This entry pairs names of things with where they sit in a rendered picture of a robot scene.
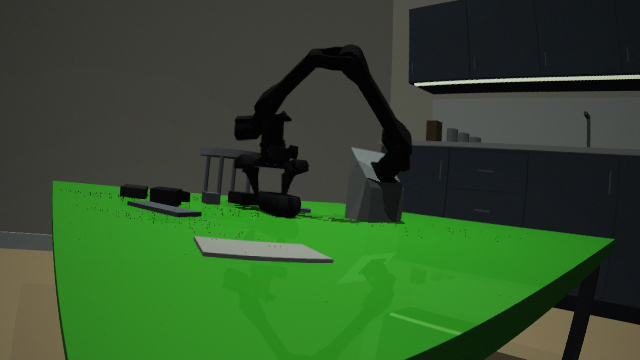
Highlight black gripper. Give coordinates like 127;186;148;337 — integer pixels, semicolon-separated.
234;135;309;198

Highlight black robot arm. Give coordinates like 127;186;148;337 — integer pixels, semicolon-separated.
234;44;412;183

